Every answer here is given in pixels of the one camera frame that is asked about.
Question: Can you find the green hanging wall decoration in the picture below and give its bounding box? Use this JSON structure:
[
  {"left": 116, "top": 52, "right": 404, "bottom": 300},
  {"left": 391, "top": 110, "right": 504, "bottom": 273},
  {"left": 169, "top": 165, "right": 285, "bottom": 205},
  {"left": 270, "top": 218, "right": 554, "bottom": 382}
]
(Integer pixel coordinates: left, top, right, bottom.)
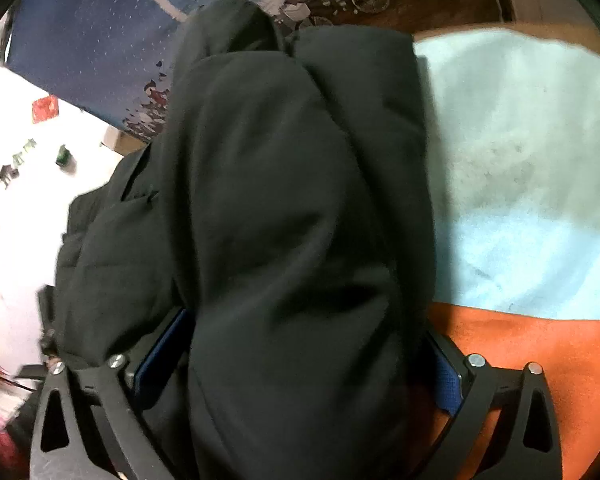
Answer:
[{"left": 0, "top": 137, "right": 39, "bottom": 190}]

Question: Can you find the black padded jacket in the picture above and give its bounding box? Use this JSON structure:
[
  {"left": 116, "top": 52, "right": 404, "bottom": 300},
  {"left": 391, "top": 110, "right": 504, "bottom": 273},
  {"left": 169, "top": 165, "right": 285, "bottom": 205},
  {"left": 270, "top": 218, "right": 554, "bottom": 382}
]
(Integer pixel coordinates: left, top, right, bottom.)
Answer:
[{"left": 52, "top": 0, "right": 438, "bottom": 480}]

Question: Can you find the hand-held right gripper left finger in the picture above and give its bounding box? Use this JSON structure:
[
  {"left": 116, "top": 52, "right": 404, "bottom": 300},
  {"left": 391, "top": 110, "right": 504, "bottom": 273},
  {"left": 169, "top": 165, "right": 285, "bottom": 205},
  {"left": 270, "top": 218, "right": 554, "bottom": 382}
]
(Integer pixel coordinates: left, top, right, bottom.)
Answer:
[{"left": 29, "top": 306, "right": 192, "bottom": 480}]

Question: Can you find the blue printed wall cloth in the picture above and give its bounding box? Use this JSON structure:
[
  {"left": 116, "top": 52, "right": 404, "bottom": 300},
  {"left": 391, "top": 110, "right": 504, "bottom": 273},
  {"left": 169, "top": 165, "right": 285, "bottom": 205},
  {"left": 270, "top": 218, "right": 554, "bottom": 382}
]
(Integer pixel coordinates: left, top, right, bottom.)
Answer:
[{"left": 0, "top": 0, "right": 513, "bottom": 145}]

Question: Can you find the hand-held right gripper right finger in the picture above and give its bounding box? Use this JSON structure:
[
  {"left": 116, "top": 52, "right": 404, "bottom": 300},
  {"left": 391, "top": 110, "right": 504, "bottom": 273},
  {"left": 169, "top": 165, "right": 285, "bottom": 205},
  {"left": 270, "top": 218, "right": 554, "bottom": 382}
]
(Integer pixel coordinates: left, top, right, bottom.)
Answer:
[{"left": 420, "top": 327, "right": 564, "bottom": 480}]

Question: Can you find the colour-block fleece blanket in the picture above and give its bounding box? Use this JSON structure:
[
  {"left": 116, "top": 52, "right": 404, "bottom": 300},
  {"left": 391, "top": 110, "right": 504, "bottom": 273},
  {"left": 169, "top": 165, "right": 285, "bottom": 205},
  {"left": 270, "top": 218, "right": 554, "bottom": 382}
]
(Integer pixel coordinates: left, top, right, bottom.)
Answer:
[{"left": 407, "top": 21, "right": 600, "bottom": 480}]

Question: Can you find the red paper wall decoration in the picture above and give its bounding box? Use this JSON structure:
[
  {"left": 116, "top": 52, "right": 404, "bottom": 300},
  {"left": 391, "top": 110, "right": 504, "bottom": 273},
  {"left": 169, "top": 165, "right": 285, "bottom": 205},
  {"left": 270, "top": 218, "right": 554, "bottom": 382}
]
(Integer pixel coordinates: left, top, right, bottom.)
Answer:
[{"left": 31, "top": 95, "right": 61, "bottom": 124}]

